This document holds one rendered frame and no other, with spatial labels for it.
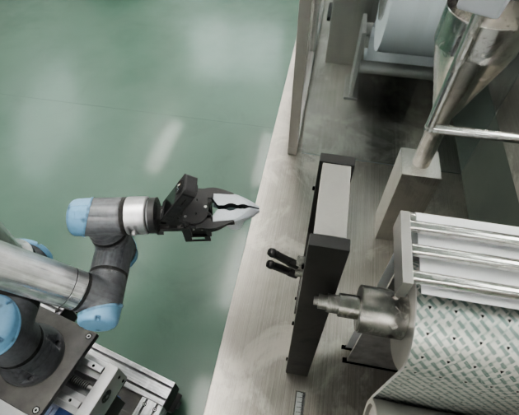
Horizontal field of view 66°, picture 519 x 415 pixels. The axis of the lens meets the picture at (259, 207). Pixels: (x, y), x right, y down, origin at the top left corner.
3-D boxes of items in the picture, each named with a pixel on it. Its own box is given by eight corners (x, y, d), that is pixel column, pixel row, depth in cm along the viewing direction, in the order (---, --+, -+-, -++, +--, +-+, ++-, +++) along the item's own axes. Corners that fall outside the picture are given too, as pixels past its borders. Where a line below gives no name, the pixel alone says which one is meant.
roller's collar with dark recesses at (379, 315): (354, 296, 59) (363, 276, 54) (396, 303, 58) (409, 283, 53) (352, 338, 55) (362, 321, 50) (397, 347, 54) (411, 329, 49)
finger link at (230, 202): (259, 207, 84) (214, 208, 83) (259, 192, 78) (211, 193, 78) (259, 220, 82) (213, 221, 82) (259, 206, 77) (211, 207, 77)
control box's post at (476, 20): (423, 123, 66) (476, 0, 50) (434, 125, 66) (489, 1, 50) (424, 130, 65) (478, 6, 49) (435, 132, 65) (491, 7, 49)
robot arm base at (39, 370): (-12, 370, 99) (-36, 358, 91) (32, 317, 107) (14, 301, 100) (35, 398, 95) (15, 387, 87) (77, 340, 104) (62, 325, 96)
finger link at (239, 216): (259, 220, 82) (213, 221, 82) (259, 206, 77) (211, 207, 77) (259, 234, 81) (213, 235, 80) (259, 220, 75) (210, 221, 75)
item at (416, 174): (367, 205, 120) (431, 18, 75) (414, 212, 119) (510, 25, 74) (365, 244, 112) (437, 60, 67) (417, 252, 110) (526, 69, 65)
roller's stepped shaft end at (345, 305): (313, 295, 57) (315, 284, 55) (356, 301, 57) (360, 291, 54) (310, 315, 55) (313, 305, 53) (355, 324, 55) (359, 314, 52)
